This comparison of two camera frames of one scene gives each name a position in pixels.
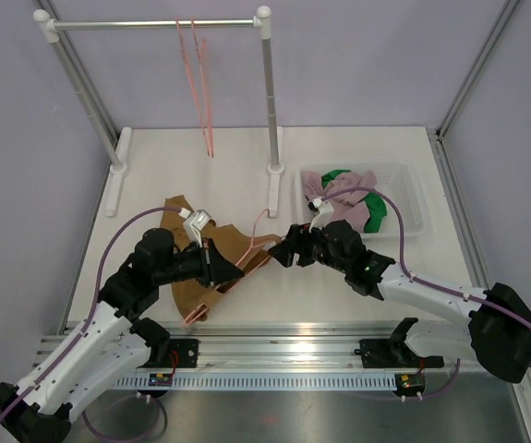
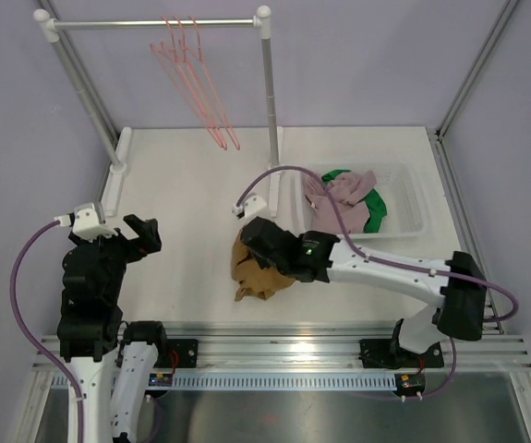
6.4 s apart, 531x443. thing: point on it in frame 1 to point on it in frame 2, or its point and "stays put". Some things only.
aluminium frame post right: x=500 y=22 stays put
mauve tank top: x=347 y=206 stays put
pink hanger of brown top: x=199 y=312 to x=181 y=79
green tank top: x=374 y=201 to x=349 y=190
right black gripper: x=284 y=251 to x=263 y=262
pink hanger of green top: x=199 y=52 to x=223 y=116
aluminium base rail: x=270 y=348 stays put
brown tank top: x=174 y=213 to x=251 y=277
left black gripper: x=216 y=269 to x=148 y=240
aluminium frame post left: x=49 y=7 stays put
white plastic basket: x=396 y=184 stays put
